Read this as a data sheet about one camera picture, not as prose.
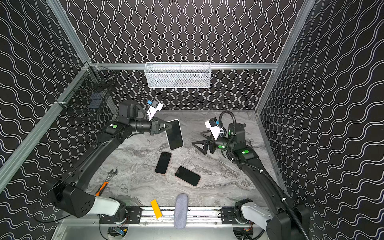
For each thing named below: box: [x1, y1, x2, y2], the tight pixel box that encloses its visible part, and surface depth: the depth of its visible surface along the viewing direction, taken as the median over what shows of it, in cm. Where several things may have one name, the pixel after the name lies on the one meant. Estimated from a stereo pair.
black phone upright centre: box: [154, 151, 172, 174], surface depth 95 cm
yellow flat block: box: [150, 199, 163, 220], surface depth 78 cm
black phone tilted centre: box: [175, 166, 201, 186], surface depth 88 cm
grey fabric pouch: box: [173, 193, 189, 229], surface depth 75 cm
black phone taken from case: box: [165, 119, 184, 150], surface depth 72 cm
